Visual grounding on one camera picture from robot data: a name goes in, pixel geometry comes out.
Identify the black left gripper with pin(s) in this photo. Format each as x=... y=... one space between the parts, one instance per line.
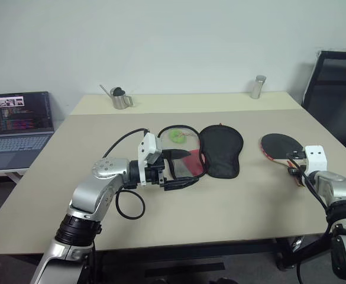
x=155 y=175

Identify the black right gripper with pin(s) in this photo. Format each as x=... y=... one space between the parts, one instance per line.
x=298 y=159

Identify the table tennis paddle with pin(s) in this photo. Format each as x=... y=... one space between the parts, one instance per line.
x=279 y=146

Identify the black red paddle case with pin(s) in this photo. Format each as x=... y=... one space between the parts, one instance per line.
x=220 y=148

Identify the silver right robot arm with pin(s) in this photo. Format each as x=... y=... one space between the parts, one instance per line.
x=338 y=189

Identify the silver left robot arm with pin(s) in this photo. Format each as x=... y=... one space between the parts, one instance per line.
x=90 y=189

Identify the green round zipper tag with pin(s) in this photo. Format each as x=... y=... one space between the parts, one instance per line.
x=177 y=136

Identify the black mesh office chair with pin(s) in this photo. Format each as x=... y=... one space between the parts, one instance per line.
x=335 y=97

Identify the steel watering can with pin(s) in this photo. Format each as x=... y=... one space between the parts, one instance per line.
x=119 y=100

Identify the steel tumbler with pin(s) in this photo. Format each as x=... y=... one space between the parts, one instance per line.
x=257 y=88

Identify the open grey laptop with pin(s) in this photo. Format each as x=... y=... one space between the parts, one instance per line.
x=16 y=139

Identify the white side table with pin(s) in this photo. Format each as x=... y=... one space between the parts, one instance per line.
x=10 y=174

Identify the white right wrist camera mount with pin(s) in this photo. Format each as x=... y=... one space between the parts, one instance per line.
x=316 y=158

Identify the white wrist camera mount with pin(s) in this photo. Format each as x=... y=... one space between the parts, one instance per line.
x=316 y=158
x=149 y=145

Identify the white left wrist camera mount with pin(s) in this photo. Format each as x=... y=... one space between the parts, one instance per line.
x=149 y=145

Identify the black table frame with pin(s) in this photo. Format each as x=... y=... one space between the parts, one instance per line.
x=190 y=251

